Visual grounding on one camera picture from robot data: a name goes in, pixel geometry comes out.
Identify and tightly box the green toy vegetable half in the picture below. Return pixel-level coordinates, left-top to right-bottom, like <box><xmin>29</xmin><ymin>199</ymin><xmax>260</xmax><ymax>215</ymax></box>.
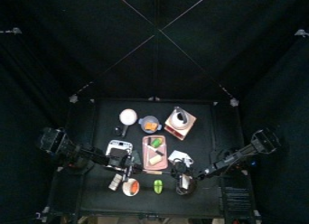
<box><xmin>149</xmin><ymin>136</ymin><xmax>165</xmax><ymax>148</ymax></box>

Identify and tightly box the pink cutting board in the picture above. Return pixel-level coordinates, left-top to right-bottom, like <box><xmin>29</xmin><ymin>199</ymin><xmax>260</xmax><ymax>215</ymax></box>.
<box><xmin>142</xmin><ymin>135</ymin><xmax>169</xmax><ymax>171</ymax></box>

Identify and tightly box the white toy frying pan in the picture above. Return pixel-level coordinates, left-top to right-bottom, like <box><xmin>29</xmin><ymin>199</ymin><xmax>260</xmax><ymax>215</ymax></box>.
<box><xmin>118</xmin><ymin>108</ymin><xmax>140</xmax><ymax>137</ymax></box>

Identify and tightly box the white toy toaster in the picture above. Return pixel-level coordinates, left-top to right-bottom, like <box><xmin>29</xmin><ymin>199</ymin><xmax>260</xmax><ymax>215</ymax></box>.
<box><xmin>106</xmin><ymin>139</ymin><xmax>134</xmax><ymax>156</ymax></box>

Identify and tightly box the white bowl with orange food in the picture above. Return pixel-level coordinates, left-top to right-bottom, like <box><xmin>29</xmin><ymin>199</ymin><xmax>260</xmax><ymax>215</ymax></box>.
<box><xmin>121</xmin><ymin>178</ymin><xmax>142</xmax><ymax>198</ymax></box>

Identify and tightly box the small toy knife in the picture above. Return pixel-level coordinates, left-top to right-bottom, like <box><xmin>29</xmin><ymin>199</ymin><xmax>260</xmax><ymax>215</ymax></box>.
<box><xmin>145</xmin><ymin>144</ymin><xmax>168</xmax><ymax>157</ymax></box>

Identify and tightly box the wooden handled toy cleaver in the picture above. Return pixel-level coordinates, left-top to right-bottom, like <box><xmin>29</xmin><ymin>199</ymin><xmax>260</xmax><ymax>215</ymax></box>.
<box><xmin>142</xmin><ymin>170</ymin><xmax>174</xmax><ymax>176</ymax></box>

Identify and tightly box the black round pot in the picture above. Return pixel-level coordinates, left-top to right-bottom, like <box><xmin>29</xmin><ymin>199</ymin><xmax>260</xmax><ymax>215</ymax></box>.
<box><xmin>176</xmin><ymin>174</ymin><xmax>198</xmax><ymax>196</ymax></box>

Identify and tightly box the blue pot with orange food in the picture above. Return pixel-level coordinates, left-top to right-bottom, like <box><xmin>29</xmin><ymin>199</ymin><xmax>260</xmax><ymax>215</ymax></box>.
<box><xmin>138</xmin><ymin>115</ymin><xmax>164</xmax><ymax>135</ymax></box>

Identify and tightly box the pale yellow butter block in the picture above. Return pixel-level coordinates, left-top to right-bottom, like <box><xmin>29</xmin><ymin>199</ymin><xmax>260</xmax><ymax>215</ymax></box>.
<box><xmin>148</xmin><ymin>154</ymin><xmax>164</xmax><ymax>166</ymax></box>

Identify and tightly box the beige toy cracker block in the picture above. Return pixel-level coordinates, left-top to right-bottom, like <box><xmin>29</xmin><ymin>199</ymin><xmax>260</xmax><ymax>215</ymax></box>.
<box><xmin>108</xmin><ymin>173</ymin><xmax>124</xmax><ymax>191</ymax></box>

